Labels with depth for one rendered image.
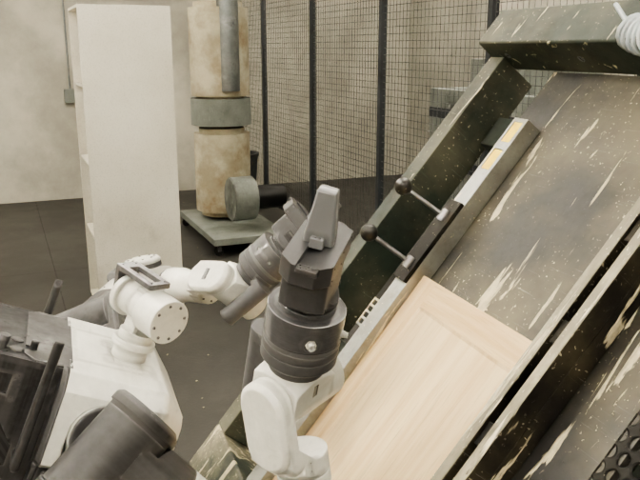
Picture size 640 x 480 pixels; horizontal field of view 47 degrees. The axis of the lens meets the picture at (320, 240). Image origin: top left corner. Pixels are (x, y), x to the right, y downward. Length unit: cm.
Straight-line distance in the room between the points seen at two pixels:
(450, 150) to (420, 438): 75
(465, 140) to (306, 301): 110
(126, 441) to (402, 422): 60
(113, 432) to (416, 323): 74
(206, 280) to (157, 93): 378
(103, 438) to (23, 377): 17
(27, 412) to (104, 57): 412
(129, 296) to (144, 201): 407
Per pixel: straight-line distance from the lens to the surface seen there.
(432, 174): 177
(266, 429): 85
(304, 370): 81
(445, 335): 139
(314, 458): 89
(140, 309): 108
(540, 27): 170
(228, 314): 137
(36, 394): 101
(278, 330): 79
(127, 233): 520
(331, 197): 74
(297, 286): 74
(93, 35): 504
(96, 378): 104
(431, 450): 128
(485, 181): 156
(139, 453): 92
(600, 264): 116
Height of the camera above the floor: 178
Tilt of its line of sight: 14 degrees down
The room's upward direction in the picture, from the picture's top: straight up
